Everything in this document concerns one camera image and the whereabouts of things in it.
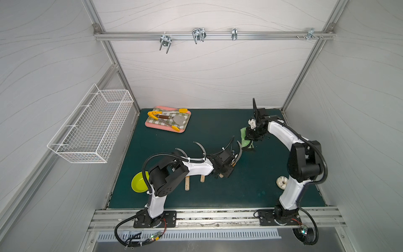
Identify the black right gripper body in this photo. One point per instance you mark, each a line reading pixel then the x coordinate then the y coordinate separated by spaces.
pixel 256 134

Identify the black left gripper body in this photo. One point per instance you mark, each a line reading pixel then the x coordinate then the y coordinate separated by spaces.
pixel 229 162

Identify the small sickle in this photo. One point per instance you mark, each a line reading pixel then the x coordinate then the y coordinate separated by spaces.
pixel 187 179
pixel 238 156
pixel 202 177

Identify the green and black rag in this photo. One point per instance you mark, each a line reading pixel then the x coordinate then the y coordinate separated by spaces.
pixel 246 143

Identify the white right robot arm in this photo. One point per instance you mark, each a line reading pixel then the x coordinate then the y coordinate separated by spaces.
pixel 306 164

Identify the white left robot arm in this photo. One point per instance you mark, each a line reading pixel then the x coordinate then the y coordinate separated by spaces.
pixel 163 172

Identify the white frosted donut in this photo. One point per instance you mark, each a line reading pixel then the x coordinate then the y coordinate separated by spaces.
pixel 282 182

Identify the yellow-tipped steel tongs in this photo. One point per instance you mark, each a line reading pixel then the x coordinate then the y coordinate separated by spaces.
pixel 176 128

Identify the pink plastic tray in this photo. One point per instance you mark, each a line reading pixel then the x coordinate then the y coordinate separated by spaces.
pixel 168 119

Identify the green checkered cloth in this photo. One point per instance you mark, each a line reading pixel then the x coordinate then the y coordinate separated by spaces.
pixel 170 119

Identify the lime green bowl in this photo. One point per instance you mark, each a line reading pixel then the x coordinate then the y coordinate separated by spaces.
pixel 138 184

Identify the small metal hook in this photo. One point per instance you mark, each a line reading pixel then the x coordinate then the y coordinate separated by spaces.
pixel 234 34

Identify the middle metal hook clamp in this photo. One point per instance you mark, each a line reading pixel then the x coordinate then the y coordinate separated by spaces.
pixel 199 34

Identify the metal hook clamp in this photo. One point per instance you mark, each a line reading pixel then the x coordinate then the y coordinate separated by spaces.
pixel 165 41
pixel 199 34

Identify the left metal hook clamp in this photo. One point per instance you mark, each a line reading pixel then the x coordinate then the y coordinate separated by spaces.
pixel 165 41

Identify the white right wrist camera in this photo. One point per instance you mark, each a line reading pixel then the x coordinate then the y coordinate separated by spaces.
pixel 252 123

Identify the wooden-handled steel spatula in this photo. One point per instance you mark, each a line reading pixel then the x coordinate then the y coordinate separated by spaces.
pixel 175 119

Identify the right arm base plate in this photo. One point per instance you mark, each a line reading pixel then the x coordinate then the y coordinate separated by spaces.
pixel 278 216

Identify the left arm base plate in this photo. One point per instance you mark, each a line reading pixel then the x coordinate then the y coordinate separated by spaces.
pixel 143 220

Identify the right metal hook bracket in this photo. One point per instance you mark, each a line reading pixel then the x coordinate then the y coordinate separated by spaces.
pixel 310 35

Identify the white wire basket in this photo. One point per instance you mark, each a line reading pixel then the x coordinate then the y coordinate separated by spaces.
pixel 91 131

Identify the aluminium top rail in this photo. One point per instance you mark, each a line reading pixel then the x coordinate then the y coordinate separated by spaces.
pixel 210 36

